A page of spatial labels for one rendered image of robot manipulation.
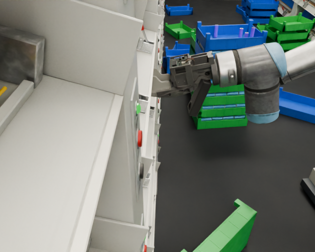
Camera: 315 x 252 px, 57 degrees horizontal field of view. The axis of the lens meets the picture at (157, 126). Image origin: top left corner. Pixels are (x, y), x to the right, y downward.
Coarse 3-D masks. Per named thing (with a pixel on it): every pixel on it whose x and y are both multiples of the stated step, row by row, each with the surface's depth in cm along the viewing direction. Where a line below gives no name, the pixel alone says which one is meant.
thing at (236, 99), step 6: (192, 90) 174; (210, 96) 157; (216, 96) 158; (222, 96) 158; (228, 96) 158; (234, 96) 159; (240, 96) 159; (204, 102) 159; (210, 102) 159; (216, 102) 160; (222, 102) 160; (228, 102) 161; (234, 102) 161; (240, 102) 162
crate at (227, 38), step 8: (200, 24) 152; (232, 24) 156; (240, 24) 156; (248, 24) 155; (200, 32) 147; (208, 32) 138; (224, 32) 157; (232, 32) 158; (248, 32) 157; (256, 32) 150; (264, 32) 139; (200, 40) 148; (208, 40) 138; (216, 40) 139; (224, 40) 139; (232, 40) 140; (240, 40) 140; (248, 40) 141; (256, 40) 141; (264, 40) 142; (208, 48) 141; (216, 48) 141; (224, 48) 142; (232, 48) 142
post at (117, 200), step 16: (80, 0) 16; (96, 0) 16; (112, 0) 16; (128, 0) 21; (128, 80) 22; (128, 96) 22; (128, 112) 22; (128, 128) 22; (112, 144) 22; (128, 144) 22; (112, 160) 23; (128, 160) 23; (112, 176) 24; (128, 176) 24; (112, 192) 25; (128, 192) 25; (96, 208) 26; (112, 208) 26; (128, 208) 26; (144, 240) 45
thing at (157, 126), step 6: (156, 126) 108; (156, 132) 109; (156, 138) 108; (150, 192) 87; (150, 198) 85; (150, 204) 83; (150, 210) 82; (150, 216) 80; (150, 222) 79; (150, 228) 77; (150, 234) 76; (150, 240) 74
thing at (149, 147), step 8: (152, 104) 90; (152, 120) 83; (152, 128) 80; (152, 136) 78; (152, 144) 75; (152, 152) 73; (144, 192) 62; (144, 200) 60; (144, 208) 59; (144, 216) 57; (144, 224) 56; (152, 248) 47
